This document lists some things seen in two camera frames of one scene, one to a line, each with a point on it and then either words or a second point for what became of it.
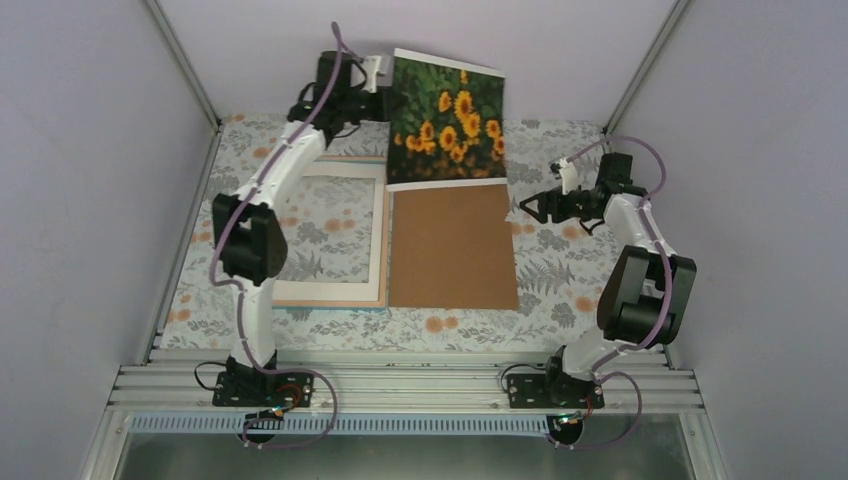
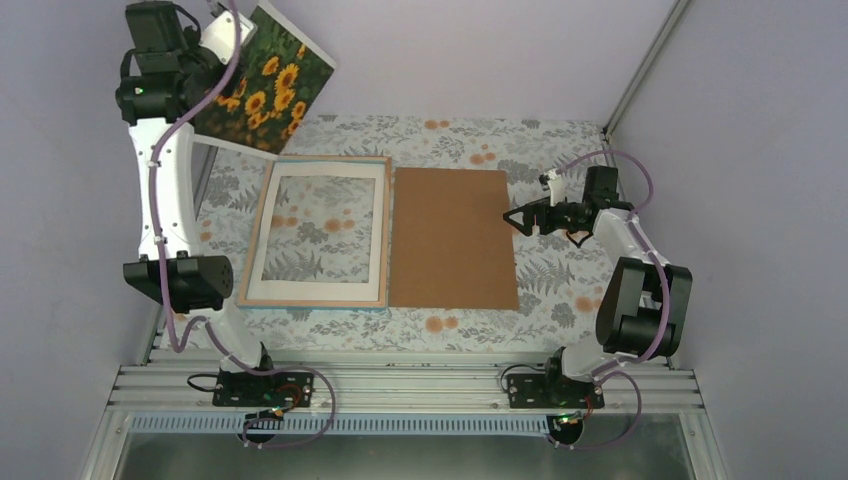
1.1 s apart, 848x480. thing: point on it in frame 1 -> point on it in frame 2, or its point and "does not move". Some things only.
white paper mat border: [344, 292] does not move
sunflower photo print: [447, 125] -> [275, 79]
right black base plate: [554, 390] does not move
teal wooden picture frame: [351, 304] does not move
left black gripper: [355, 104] -> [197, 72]
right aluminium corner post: [646, 65] does not move
